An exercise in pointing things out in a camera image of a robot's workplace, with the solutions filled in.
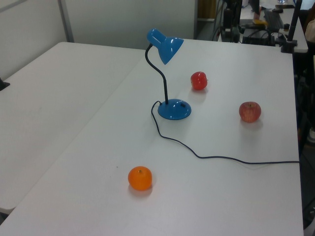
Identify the orange mandarin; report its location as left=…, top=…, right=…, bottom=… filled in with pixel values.
left=127, top=166, right=153, bottom=191

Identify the blue desk lamp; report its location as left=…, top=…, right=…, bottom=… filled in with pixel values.
left=144, top=28, right=192, bottom=121

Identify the dark lamp power cable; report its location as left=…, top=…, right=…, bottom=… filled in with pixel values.
left=150, top=100, right=300, bottom=165

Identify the glossy red apple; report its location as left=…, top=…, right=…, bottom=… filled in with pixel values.
left=190, top=71, right=209, bottom=90

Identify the black keyboard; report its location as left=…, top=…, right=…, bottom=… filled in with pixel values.
left=263, top=10, right=285, bottom=30

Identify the dark equipment stand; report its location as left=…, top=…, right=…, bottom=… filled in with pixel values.
left=220, top=0, right=242, bottom=43

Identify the black electronics box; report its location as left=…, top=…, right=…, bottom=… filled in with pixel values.
left=242, top=29, right=276, bottom=46

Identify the black clamp bracket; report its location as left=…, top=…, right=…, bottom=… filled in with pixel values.
left=0, top=77, right=11, bottom=92

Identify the black pole with table clamp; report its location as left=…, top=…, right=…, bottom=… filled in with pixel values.
left=281, top=0, right=304, bottom=54

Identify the pale pink-red apple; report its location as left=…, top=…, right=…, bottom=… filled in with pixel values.
left=238, top=101, right=262, bottom=123

